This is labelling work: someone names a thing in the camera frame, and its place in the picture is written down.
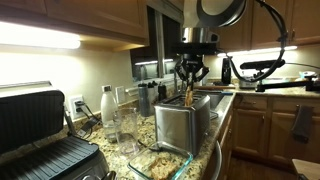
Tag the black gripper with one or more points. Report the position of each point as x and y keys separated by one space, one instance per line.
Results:
x=192 y=61

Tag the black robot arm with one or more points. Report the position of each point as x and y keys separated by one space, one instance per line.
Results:
x=213 y=16

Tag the stainless steel toaster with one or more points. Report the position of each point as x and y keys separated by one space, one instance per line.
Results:
x=173 y=130

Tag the black pepper grinder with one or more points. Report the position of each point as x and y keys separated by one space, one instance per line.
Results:
x=162 y=92

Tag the dark kitchen window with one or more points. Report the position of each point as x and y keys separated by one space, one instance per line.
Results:
x=148 y=43

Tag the dark grey water bottle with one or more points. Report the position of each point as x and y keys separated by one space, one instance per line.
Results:
x=144 y=100

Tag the small white kitchen appliance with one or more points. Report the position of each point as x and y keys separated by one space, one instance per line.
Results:
x=246 y=83

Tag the slim under-cabinet light strip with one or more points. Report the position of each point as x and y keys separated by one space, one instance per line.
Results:
x=266 y=50

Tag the wooden base cabinets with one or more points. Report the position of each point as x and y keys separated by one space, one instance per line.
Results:
x=253 y=130

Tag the clear glass food container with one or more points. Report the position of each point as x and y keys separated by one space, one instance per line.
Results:
x=186 y=159

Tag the clear drinking glass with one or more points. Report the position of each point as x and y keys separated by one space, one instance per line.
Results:
x=127 y=133

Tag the clear plastic bottle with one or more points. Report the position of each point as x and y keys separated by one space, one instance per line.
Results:
x=108 y=110

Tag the teal bowl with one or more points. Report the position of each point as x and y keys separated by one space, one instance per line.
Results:
x=307 y=74

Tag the dark hanging towel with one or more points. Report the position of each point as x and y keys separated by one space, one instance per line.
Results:
x=302 y=123

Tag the light wooden table corner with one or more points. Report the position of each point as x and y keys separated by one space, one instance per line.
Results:
x=308 y=169

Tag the long under-cabinet light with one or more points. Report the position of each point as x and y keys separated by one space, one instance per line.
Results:
x=36 y=36

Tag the black contact grill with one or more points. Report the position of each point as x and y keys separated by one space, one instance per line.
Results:
x=30 y=120

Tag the black bar-shaped camera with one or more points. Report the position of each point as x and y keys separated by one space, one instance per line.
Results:
x=261 y=64

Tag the white light switch plate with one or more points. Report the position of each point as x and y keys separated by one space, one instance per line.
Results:
x=120 y=94

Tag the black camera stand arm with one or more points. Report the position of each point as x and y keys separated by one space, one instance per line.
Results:
x=283 y=85

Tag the wooden wall cabinet over grill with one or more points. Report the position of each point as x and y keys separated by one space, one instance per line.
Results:
x=93 y=16

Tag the white wall outlet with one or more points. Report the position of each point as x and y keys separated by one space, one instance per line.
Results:
x=74 y=113

